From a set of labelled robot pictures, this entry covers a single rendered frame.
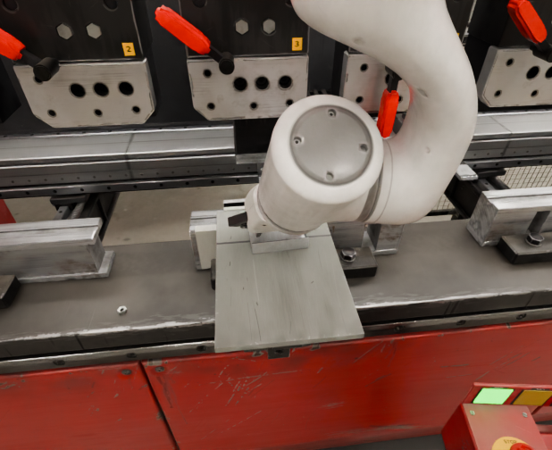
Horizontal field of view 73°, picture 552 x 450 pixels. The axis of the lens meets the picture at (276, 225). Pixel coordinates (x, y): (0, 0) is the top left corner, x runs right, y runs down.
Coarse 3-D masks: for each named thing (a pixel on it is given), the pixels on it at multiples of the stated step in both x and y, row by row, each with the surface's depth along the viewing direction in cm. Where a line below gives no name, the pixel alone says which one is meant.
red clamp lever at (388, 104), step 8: (392, 72) 45; (392, 80) 46; (392, 88) 47; (384, 96) 48; (392, 96) 47; (384, 104) 48; (392, 104) 48; (384, 112) 49; (392, 112) 48; (384, 120) 49; (392, 120) 49; (384, 128) 50; (392, 128) 50; (384, 136) 51
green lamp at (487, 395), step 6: (486, 390) 57; (492, 390) 57; (498, 390) 57; (504, 390) 57; (510, 390) 57; (480, 396) 58; (486, 396) 58; (492, 396) 58; (498, 396) 58; (504, 396) 58; (474, 402) 59; (480, 402) 59; (486, 402) 59; (492, 402) 59; (498, 402) 59
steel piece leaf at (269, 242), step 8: (272, 232) 59; (280, 232) 59; (256, 240) 57; (264, 240) 57; (272, 240) 57; (280, 240) 54; (288, 240) 55; (296, 240) 55; (304, 240) 55; (256, 248) 55; (264, 248) 55; (272, 248) 55; (280, 248) 55; (288, 248) 56; (296, 248) 56; (304, 248) 56
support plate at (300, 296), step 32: (224, 224) 61; (224, 256) 55; (256, 256) 55; (288, 256) 55; (320, 256) 55; (224, 288) 50; (256, 288) 50; (288, 288) 50; (320, 288) 50; (224, 320) 46; (256, 320) 46; (288, 320) 46; (320, 320) 46; (352, 320) 46
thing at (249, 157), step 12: (240, 120) 54; (252, 120) 54; (264, 120) 55; (276, 120) 55; (240, 132) 55; (252, 132) 56; (264, 132) 56; (240, 144) 57; (252, 144) 57; (264, 144) 57; (240, 156) 59; (252, 156) 59; (264, 156) 60
